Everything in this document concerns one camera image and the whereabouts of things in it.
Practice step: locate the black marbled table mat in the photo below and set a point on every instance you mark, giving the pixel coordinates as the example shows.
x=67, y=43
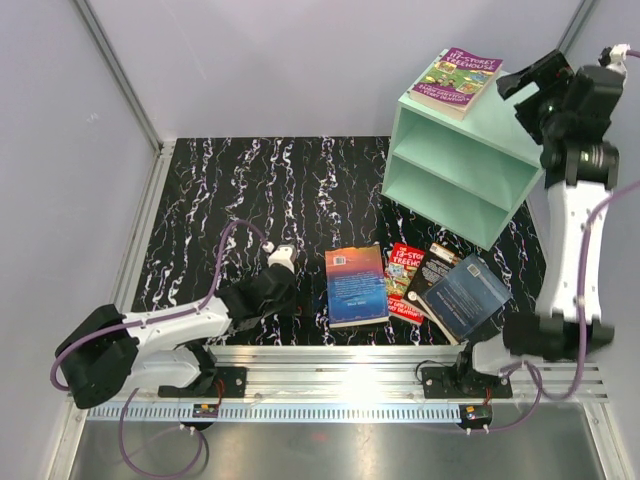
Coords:
x=222, y=195

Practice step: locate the dark blue paperback book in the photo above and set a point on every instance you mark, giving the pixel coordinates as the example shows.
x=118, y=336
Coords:
x=465, y=298

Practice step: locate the red treehouse book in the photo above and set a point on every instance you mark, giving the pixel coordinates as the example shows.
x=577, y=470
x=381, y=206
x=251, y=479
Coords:
x=403, y=262

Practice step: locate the white slotted cable duct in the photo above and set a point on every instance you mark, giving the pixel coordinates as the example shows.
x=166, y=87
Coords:
x=281, y=413

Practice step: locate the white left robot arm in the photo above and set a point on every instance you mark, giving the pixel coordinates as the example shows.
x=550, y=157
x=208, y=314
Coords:
x=111, y=353

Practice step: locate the left aluminium frame post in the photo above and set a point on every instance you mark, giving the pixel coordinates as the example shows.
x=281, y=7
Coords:
x=109, y=56

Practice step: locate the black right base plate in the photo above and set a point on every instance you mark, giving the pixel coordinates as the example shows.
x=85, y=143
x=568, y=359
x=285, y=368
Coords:
x=447, y=382

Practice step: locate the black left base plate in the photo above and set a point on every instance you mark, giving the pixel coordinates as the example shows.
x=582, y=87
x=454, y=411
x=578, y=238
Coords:
x=228, y=381

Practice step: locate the right control board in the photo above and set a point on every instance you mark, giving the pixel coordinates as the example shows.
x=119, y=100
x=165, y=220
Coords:
x=476, y=416

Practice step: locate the right aluminium frame post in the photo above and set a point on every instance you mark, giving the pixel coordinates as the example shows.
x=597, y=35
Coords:
x=575, y=26

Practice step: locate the left control board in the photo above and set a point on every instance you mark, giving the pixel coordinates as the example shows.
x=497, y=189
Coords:
x=205, y=411

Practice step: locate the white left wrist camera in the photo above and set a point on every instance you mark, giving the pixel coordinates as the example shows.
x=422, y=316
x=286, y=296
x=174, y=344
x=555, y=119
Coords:
x=283, y=255

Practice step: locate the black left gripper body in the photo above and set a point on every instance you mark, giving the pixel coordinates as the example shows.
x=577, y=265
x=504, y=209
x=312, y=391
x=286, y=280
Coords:
x=286, y=302

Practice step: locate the aluminium mounting rail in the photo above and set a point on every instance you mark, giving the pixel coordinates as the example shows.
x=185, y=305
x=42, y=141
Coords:
x=368, y=373

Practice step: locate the blue orange sunset book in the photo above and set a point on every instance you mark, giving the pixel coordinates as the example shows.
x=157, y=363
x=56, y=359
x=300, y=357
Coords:
x=356, y=287

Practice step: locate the aluminium frame post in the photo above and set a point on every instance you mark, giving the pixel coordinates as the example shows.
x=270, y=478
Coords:
x=109, y=56
x=575, y=26

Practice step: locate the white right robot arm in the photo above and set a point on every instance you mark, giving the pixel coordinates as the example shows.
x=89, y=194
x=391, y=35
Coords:
x=553, y=341

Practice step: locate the mint green wooden shelf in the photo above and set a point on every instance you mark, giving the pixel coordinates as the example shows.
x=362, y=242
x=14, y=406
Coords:
x=468, y=176

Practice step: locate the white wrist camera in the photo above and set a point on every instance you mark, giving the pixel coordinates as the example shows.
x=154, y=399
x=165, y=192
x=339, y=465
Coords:
x=283, y=255
x=614, y=57

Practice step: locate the black paperback book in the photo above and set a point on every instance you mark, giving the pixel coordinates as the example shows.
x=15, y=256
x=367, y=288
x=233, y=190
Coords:
x=435, y=264

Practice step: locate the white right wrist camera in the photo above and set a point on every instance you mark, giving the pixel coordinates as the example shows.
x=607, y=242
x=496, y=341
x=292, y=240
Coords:
x=614, y=57

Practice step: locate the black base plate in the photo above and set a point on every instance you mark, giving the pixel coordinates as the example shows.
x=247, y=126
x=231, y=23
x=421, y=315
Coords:
x=228, y=381
x=447, y=382

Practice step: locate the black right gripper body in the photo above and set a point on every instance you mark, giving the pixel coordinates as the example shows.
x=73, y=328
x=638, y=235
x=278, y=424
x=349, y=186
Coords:
x=540, y=114

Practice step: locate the control board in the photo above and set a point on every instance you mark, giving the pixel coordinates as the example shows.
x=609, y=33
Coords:
x=476, y=416
x=205, y=411

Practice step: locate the purple treehouse book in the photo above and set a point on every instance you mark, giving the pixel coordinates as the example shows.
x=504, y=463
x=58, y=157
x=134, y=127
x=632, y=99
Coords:
x=454, y=82

